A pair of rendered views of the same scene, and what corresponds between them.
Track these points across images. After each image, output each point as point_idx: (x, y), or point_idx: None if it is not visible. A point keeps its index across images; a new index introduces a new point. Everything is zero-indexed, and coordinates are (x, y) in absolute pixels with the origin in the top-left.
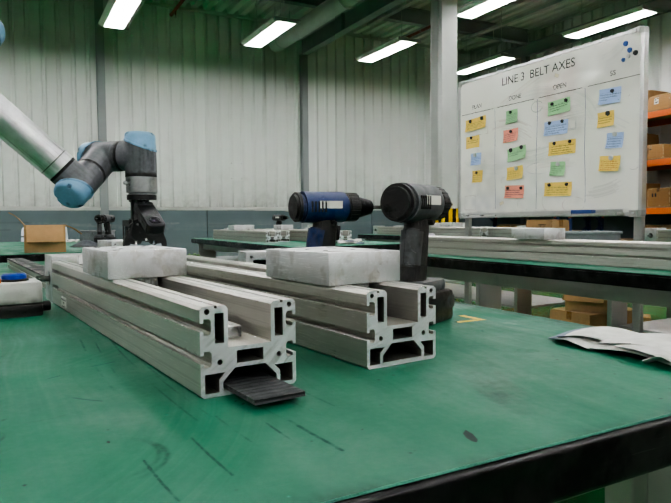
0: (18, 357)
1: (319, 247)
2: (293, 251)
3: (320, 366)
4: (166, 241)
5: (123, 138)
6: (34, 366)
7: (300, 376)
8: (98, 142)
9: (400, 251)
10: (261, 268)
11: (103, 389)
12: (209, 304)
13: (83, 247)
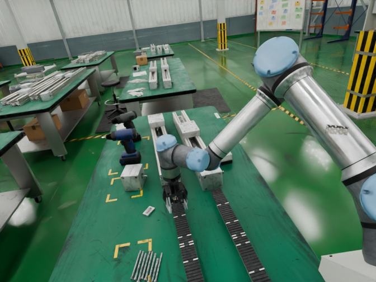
0: (209, 131)
1: (153, 121)
2: (163, 116)
3: (167, 125)
4: (162, 194)
5: (176, 141)
6: (205, 128)
7: (172, 123)
8: (193, 147)
9: (134, 125)
10: (156, 138)
11: (195, 122)
12: (182, 111)
13: (199, 129)
